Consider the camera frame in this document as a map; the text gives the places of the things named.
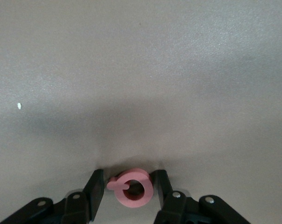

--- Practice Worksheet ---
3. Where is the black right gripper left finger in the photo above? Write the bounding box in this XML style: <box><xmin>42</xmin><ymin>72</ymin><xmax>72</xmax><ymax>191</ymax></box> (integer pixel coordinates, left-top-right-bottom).
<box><xmin>0</xmin><ymin>169</ymin><xmax>105</xmax><ymax>224</ymax></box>

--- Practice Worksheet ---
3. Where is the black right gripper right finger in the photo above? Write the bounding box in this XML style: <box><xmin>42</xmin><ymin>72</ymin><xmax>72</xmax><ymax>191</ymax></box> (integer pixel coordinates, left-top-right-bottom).
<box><xmin>153</xmin><ymin>169</ymin><xmax>251</xmax><ymax>224</ymax></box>

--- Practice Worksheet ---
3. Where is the red letter Q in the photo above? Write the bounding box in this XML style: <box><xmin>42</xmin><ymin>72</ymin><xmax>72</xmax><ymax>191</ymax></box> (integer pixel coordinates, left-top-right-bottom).
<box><xmin>106</xmin><ymin>168</ymin><xmax>154</xmax><ymax>208</ymax></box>

